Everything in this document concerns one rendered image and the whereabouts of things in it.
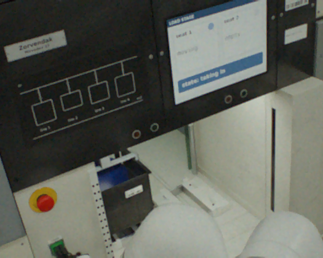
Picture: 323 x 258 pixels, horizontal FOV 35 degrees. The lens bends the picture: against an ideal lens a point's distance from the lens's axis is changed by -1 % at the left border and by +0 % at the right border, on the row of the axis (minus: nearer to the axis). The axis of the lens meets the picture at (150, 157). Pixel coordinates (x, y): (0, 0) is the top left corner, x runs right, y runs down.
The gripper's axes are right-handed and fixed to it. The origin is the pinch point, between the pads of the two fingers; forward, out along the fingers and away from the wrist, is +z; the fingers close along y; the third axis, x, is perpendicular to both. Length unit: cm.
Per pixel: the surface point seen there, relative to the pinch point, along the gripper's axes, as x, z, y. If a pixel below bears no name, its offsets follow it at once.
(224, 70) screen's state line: 31, 2, 52
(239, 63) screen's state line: 32, 2, 56
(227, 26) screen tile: 42, 3, 53
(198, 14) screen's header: 47, 2, 45
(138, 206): -19.3, 28.0, 33.3
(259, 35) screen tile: 37, 3, 63
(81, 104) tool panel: 35.1, 2.5, 13.7
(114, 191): -10.1, 28.0, 26.1
